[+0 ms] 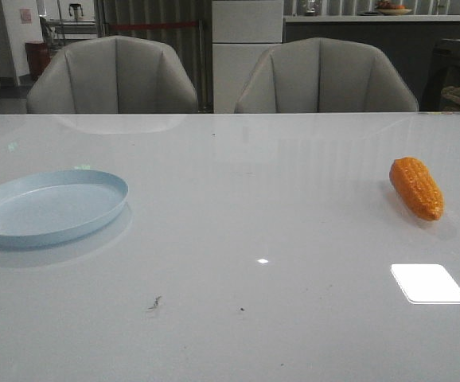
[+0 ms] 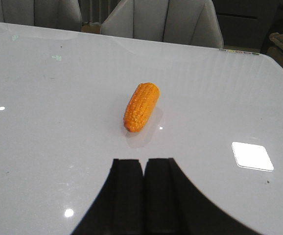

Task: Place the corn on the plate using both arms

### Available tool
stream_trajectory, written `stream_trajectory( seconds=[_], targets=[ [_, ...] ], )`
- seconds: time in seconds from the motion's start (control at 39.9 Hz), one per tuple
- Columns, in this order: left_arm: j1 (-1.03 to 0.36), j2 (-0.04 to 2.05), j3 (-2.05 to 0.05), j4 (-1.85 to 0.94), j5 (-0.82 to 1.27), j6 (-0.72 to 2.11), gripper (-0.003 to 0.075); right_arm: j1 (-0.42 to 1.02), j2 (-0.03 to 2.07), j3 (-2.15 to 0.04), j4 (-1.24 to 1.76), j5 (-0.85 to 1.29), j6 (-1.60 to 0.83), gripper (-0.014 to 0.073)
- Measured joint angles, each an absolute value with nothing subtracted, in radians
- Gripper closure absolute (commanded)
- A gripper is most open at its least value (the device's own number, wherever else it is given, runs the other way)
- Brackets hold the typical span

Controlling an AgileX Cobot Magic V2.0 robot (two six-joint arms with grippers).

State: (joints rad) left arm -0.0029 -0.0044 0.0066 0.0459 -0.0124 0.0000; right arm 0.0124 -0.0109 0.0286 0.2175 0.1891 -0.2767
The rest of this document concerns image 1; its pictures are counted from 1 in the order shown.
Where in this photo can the orange toy corn cob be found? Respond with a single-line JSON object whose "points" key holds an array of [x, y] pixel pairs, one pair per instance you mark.
{"points": [[412, 180]]}

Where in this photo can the light blue round plate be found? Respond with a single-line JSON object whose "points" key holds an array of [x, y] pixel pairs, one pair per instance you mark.
{"points": [[50, 208]]}

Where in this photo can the right beige upholstered chair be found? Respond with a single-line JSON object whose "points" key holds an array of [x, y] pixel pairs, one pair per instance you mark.
{"points": [[322, 75]]}

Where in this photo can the beige upholstered chair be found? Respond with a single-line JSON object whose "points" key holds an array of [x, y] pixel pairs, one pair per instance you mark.
{"points": [[322, 75], [114, 75]]}

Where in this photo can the white cabinet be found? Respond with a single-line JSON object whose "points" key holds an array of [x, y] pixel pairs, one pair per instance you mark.
{"points": [[241, 31]]}

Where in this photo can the left beige upholstered chair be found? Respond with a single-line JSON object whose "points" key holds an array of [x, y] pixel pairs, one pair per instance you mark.
{"points": [[114, 75]]}

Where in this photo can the red barrier belt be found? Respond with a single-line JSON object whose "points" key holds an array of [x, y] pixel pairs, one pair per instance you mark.
{"points": [[153, 26]]}

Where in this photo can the metal cart with kettle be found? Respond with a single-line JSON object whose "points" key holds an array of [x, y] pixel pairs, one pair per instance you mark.
{"points": [[64, 22]]}

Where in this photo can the red trash bin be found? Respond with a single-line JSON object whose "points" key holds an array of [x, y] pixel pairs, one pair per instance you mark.
{"points": [[38, 57]]}

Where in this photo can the grey counter with white top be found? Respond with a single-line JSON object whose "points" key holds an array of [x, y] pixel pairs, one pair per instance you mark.
{"points": [[407, 40]]}

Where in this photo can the fruit bowl on counter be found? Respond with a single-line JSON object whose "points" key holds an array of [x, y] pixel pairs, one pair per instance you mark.
{"points": [[389, 8]]}

